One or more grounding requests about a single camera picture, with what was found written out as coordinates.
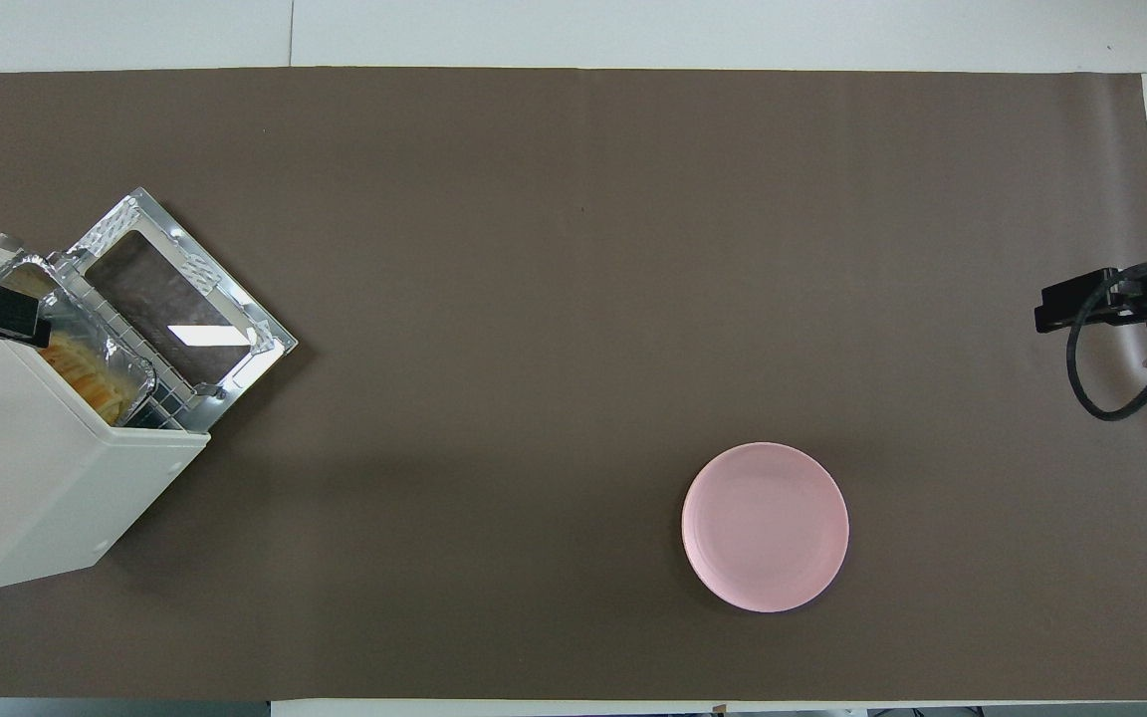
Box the glass oven door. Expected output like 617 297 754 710
64 186 299 404

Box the brown table mat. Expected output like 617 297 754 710
0 67 1147 703

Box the aluminium foil tray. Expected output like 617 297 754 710
0 251 158 427

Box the pink round plate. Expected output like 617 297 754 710
681 442 850 613

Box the golden bread loaf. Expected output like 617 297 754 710
6 264 136 419

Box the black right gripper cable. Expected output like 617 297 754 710
1066 257 1147 421

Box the white toaster oven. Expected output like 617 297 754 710
0 209 212 596

